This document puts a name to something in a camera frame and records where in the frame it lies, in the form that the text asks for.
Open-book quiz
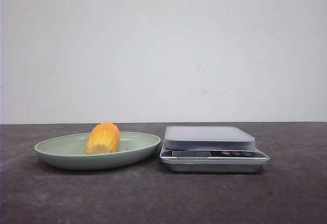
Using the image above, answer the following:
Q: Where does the yellow corn cob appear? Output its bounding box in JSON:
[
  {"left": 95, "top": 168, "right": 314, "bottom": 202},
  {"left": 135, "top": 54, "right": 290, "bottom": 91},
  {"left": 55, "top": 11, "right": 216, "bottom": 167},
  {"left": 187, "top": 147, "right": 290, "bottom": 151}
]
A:
[{"left": 85, "top": 122, "right": 120, "bottom": 155}]

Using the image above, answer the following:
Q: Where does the silver digital kitchen scale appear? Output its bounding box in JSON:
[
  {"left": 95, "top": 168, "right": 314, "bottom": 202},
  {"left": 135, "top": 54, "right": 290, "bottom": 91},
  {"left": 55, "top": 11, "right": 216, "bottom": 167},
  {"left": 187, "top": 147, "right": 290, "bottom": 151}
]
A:
[{"left": 159, "top": 126, "right": 270, "bottom": 173}]

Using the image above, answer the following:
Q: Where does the light green oval plate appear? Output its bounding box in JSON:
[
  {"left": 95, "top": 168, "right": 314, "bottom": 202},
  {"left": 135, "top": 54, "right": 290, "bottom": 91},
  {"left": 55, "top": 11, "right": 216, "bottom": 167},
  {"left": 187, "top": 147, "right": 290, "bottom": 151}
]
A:
[{"left": 34, "top": 132, "right": 161, "bottom": 170}]

